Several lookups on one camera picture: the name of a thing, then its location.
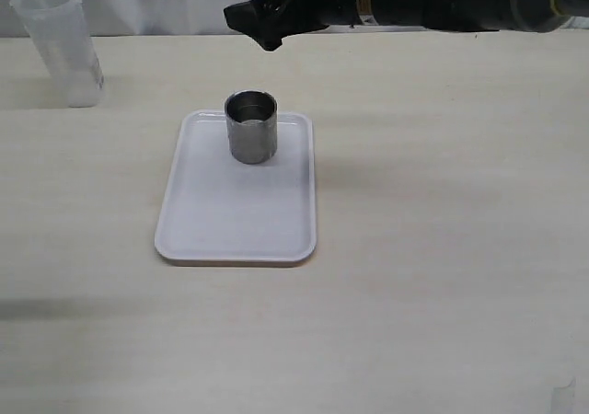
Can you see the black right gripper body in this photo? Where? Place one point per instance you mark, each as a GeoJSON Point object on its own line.
{"type": "Point", "coordinates": [304, 16]}

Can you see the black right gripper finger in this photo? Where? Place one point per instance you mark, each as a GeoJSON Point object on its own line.
{"type": "Point", "coordinates": [264, 21]}

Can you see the stainless steel cup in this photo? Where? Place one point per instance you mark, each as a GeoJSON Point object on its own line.
{"type": "Point", "coordinates": [251, 122]}

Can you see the clear plastic measuring jug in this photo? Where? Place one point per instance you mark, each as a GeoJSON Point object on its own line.
{"type": "Point", "coordinates": [59, 31]}

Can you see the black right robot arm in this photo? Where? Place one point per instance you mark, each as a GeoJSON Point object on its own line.
{"type": "Point", "coordinates": [470, 15]}

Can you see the white plastic tray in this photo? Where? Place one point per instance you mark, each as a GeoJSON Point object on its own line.
{"type": "Point", "coordinates": [216, 209]}

